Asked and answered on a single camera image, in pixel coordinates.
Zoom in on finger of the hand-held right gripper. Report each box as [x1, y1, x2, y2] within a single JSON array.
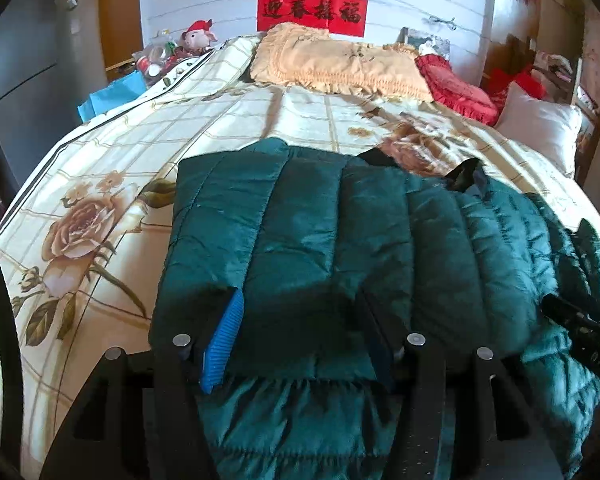
[[540, 294, 600, 335]]

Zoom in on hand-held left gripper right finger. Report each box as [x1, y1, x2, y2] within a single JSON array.
[[355, 290, 566, 480]]

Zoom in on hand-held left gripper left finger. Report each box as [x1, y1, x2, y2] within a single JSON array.
[[40, 287, 245, 480]]

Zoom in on dark green puffer jacket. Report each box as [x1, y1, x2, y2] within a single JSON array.
[[147, 138, 600, 480]]

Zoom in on white pillow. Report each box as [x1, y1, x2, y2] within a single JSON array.
[[494, 81, 583, 177]]

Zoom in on wooden chair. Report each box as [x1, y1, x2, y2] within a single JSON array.
[[569, 57, 600, 188]]

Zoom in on floral bed quilt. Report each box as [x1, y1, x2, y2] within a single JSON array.
[[0, 35, 600, 480]]

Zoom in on red cloth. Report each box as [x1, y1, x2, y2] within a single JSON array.
[[485, 67, 547, 107]]

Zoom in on red frilled pillow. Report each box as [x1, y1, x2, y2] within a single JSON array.
[[414, 54, 501, 127]]

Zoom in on blue paper bag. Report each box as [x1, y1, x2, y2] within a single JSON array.
[[76, 71, 148, 123]]

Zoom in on yellow frilled pillow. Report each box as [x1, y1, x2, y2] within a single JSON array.
[[250, 22, 433, 103]]

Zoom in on bedside clutter pile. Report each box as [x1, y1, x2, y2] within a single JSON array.
[[134, 30, 201, 83]]

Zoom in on framed picture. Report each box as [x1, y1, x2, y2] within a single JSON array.
[[397, 26, 452, 59]]

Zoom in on plush toy with red hat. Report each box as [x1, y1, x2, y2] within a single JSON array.
[[180, 19, 218, 55]]

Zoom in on wooden door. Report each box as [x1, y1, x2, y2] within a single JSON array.
[[97, 0, 147, 81]]

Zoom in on grey refrigerator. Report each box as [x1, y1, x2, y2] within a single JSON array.
[[0, 0, 106, 188]]

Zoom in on black braided cable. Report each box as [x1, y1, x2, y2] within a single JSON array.
[[0, 227, 27, 480]]

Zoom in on red wall banner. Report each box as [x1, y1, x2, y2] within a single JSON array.
[[256, 0, 368, 38]]

